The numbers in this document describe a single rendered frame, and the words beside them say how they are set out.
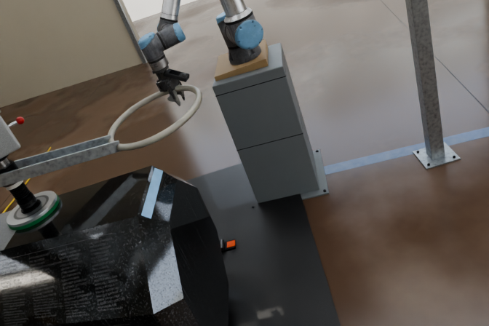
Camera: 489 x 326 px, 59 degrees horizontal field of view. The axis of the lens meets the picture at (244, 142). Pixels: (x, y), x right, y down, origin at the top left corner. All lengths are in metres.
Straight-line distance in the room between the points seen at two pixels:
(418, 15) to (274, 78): 0.77
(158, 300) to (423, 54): 1.75
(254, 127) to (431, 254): 1.11
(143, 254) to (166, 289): 0.15
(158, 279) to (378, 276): 1.06
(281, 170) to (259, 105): 0.45
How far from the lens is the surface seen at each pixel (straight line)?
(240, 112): 2.43
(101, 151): 1.97
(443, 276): 2.18
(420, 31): 2.43
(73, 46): 7.09
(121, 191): 1.83
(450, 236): 2.35
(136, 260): 1.62
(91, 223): 1.74
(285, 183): 2.68
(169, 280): 1.63
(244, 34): 2.20
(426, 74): 2.53
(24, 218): 1.99
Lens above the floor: 1.67
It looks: 29 degrees down
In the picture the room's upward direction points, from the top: 21 degrees counter-clockwise
